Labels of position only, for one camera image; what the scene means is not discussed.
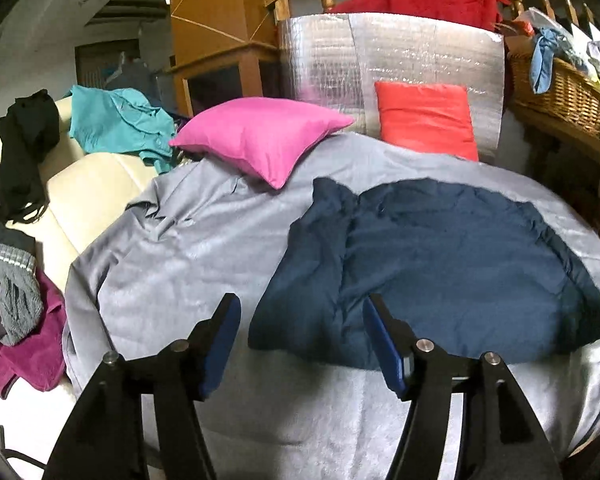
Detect black garment on sofa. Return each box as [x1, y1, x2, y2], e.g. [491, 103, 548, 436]
[0, 89, 60, 223]

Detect magenta garment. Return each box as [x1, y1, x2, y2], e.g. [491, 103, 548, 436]
[0, 270, 66, 400]

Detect grey bed sheet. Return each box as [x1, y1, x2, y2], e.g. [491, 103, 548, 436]
[64, 132, 600, 479]

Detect teal shirt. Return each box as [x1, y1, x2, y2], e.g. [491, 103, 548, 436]
[69, 84, 176, 174]

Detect red cloth on railing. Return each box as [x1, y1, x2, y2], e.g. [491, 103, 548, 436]
[330, 0, 510, 32]

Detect red orange pillow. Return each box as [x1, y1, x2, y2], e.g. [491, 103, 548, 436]
[375, 81, 479, 162]

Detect cream sofa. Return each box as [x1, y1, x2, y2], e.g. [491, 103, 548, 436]
[0, 98, 156, 463]

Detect wooden shelf unit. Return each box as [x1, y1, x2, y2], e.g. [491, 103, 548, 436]
[512, 104, 600, 234]

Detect grey knitted garment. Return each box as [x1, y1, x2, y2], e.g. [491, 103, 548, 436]
[0, 243, 43, 347]

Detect light blue cloth in basket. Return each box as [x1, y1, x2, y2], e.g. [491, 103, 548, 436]
[529, 28, 576, 94]

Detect wicker basket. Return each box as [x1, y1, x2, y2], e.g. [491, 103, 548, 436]
[507, 53, 600, 138]

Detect pink pillow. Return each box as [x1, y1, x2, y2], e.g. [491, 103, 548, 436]
[170, 96, 354, 190]

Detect silver insulation mat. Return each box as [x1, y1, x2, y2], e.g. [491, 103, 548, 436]
[279, 13, 505, 162]

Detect wooden cabinet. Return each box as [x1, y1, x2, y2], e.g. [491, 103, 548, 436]
[170, 0, 278, 116]

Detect navy blue puffer jacket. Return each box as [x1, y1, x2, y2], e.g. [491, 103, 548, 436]
[248, 178, 600, 370]

